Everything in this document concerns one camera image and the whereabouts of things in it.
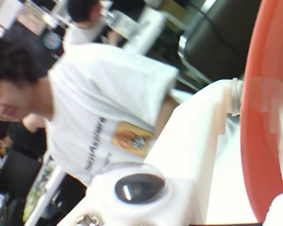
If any person in printed white T-shirt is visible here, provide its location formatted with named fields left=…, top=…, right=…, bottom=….
left=0, top=37, right=180, bottom=186

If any person in black shirt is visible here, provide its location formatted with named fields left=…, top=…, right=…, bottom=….
left=0, top=117, right=49, bottom=165

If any white pole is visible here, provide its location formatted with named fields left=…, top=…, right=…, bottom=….
left=25, top=164, right=68, bottom=226

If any orange plate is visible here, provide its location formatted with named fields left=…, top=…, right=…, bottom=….
left=239, top=0, right=283, bottom=224

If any dark-haired person plain white shirt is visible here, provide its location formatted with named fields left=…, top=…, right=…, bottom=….
left=63, top=0, right=111, bottom=48

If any black chair with chrome frame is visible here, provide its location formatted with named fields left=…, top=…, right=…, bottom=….
left=178, top=0, right=262, bottom=91

